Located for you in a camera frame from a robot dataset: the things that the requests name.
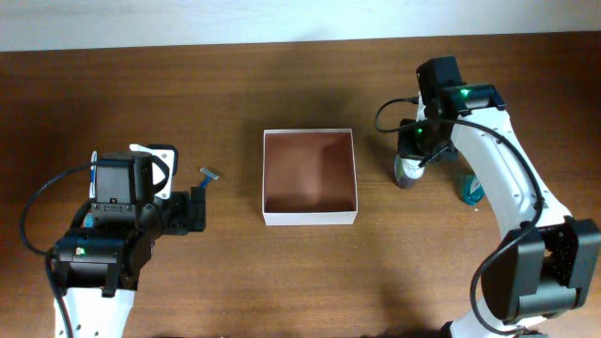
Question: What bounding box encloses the clear soap pump bottle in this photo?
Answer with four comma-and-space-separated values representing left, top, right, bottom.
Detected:
393, 155, 424, 189

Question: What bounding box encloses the blue white toothbrush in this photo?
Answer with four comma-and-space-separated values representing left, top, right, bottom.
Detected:
88, 150, 98, 199

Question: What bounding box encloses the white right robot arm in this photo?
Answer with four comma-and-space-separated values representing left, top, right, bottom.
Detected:
394, 80, 600, 337

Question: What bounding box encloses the blue disposable razor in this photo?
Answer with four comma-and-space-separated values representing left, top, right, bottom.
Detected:
199, 167, 219, 189

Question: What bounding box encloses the white cardboard box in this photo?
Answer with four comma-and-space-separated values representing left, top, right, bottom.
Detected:
261, 129, 359, 226

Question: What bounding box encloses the teal mouthwash bottle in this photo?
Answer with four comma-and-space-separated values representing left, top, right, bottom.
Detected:
459, 175, 485, 206

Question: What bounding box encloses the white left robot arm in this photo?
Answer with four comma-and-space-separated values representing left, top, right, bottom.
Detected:
46, 144, 206, 337

